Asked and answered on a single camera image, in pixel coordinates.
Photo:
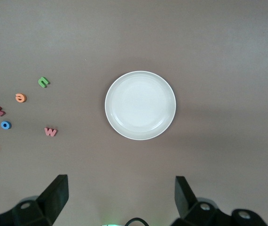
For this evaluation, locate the green foam letter u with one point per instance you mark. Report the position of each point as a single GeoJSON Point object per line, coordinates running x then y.
{"type": "Point", "coordinates": [43, 82]}

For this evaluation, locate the blue foam letter o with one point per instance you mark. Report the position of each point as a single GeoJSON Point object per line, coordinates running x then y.
{"type": "Point", "coordinates": [2, 125]}

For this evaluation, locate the orange foam letter e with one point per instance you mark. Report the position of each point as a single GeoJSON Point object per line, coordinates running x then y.
{"type": "Point", "coordinates": [20, 97]}

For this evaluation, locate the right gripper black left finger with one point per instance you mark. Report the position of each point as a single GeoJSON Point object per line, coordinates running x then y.
{"type": "Point", "coordinates": [54, 200]}

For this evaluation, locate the brown table cover sheet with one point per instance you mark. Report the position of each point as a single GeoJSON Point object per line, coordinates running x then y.
{"type": "Point", "coordinates": [134, 35]}

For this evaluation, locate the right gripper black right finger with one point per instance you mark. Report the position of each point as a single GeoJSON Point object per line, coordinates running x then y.
{"type": "Point", "coordinates": [185, 202]}

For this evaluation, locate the beige round plate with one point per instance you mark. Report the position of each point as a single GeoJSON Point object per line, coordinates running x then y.
{"type": "Point", "coordinates": [140, 105]}

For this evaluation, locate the pink-red foam letter w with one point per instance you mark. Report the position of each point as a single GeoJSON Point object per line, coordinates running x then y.
{"type": "Point", "coordinates": [51, 132]}

